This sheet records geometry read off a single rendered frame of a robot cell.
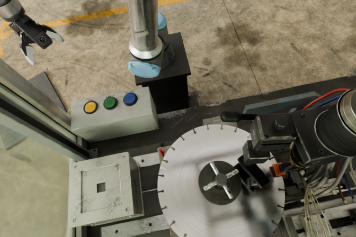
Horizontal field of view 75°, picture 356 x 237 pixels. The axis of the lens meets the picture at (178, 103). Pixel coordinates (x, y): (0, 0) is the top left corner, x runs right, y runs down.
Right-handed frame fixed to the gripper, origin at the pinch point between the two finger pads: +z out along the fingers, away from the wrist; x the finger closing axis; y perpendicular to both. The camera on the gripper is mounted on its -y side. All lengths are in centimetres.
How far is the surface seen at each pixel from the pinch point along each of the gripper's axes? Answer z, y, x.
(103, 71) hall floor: 91, 52, -29
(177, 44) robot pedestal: 16, -27, -44
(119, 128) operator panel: 8.6, -40.6, 3.8
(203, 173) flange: -5, -75, -1
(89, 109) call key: 0.8, -31.0, 6.0
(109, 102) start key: 0.3, -35.0, -0.1
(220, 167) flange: -5, -77, -5
